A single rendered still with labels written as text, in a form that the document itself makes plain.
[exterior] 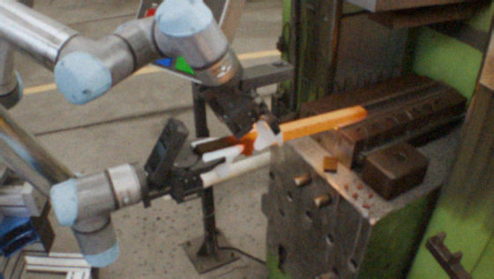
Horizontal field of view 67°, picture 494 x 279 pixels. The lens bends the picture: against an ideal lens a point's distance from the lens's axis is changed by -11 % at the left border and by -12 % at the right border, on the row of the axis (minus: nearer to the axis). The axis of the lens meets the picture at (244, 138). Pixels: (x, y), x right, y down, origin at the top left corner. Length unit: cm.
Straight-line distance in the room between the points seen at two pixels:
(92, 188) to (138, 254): 127
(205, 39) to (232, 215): 153
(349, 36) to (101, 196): 74
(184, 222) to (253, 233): 34
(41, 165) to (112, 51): 28
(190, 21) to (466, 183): 62
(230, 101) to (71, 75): 28
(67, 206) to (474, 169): 75
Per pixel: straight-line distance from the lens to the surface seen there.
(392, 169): 85
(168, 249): 197
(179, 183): 75
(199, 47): 64
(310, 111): 99
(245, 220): 207
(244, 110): 73
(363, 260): 92
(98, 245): 79
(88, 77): 59
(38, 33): 68
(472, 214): 92
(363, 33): 116
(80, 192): 72
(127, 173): 73
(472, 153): 87
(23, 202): 124
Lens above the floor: 149
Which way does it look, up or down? 35 degrees down
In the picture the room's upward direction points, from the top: straight up
